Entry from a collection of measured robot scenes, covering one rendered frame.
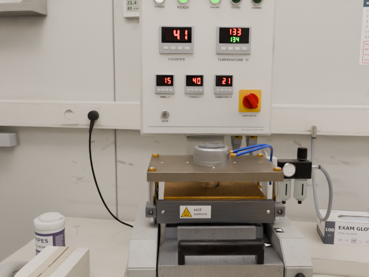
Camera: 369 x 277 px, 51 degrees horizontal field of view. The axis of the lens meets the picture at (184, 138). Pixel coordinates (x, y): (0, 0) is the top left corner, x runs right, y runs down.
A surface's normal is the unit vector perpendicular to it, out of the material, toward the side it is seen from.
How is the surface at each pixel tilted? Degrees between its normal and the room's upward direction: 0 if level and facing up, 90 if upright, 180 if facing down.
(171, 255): 0
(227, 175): 90
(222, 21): 90
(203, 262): 0
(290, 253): 41
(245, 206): 90
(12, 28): 90
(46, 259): 1
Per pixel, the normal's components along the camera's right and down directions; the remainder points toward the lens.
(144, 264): 0.03, -0.66
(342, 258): 0.00, -0.99
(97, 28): -0.18, 0.14
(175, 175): 0.04, 0.14
